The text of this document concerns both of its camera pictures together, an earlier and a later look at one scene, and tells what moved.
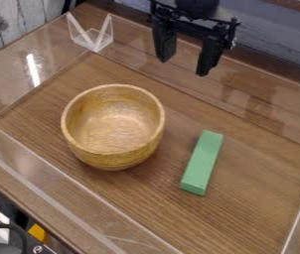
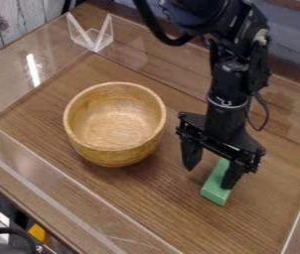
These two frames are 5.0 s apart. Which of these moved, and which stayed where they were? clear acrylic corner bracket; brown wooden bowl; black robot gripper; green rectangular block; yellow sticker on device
Moved: black robot gripper; green rectangular block
Stayed: yellow sticker on device; brown wooden bowl; clear acrylic corner bracket
